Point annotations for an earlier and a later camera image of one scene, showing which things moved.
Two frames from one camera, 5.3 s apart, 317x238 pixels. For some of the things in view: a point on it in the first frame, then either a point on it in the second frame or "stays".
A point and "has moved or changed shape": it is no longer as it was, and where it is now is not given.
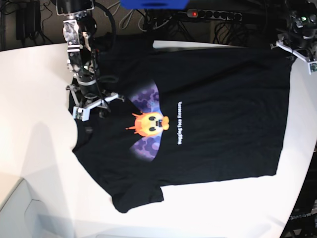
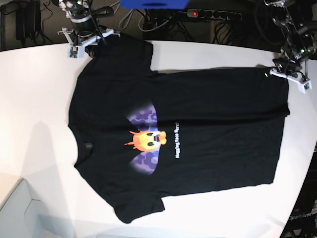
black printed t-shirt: x=187 y=114 has moved or changed shape
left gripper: x=303 y=45 → x=291 y=70
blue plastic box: x=154 y=4 stays
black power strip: x=215 y=14 stays
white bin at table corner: x=22 y=217 stays
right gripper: x=86 y=94 → x=82 y=38
